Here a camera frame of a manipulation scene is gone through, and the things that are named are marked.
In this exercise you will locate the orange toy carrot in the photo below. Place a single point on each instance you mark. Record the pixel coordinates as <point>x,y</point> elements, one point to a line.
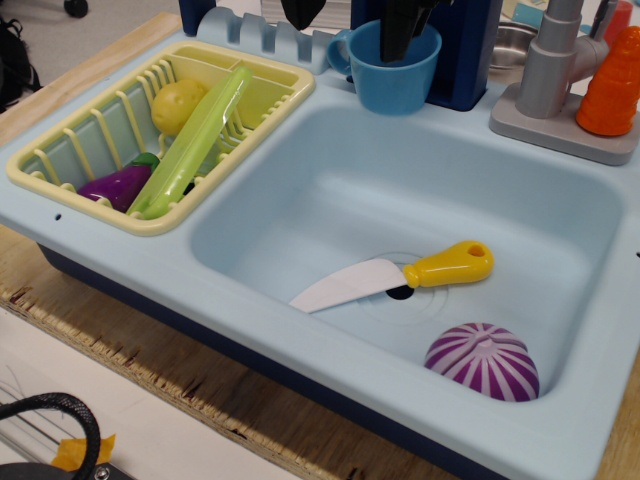
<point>610,104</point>

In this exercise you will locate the pale yellow drying rack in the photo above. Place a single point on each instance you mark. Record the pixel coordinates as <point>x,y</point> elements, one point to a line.
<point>250,97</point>

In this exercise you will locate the yellow tape piece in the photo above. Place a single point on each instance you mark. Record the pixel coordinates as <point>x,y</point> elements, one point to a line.
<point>71,452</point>

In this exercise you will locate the yellow handled toy knife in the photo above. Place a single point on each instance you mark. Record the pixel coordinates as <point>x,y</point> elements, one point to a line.
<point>466,262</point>

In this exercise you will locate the light blue plate holder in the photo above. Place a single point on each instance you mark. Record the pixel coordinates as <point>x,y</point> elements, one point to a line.
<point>252,34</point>

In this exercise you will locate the purple striped toy onion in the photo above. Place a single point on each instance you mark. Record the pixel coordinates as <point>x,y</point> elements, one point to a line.
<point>485,358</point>

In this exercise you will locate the blue plastic cup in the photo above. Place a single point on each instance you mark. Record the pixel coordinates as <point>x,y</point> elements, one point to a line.
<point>395,88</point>

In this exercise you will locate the steel bowl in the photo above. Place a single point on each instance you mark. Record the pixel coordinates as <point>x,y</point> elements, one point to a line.
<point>511,46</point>

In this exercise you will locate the black bag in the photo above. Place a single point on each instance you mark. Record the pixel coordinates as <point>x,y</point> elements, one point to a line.
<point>17,73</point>

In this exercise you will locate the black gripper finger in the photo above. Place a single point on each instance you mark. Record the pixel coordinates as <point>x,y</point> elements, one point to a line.
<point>301,13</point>
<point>401,22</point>

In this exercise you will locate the purple toy eggplant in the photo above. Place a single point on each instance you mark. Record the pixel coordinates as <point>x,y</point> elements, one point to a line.
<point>122,187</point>

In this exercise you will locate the green plastic celery stick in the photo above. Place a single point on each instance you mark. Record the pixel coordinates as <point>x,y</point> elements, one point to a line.
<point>184,157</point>

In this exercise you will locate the light blue toy sink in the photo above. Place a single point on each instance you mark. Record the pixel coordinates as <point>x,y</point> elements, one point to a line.
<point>343,392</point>

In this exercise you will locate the yellow toy potato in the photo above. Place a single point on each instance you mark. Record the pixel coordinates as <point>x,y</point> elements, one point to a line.
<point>174,104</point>

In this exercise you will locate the black chair wheel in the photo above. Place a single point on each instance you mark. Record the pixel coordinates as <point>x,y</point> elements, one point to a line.
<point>76,8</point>

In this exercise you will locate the grey toy faucet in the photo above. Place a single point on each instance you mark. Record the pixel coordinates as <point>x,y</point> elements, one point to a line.
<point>541,109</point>

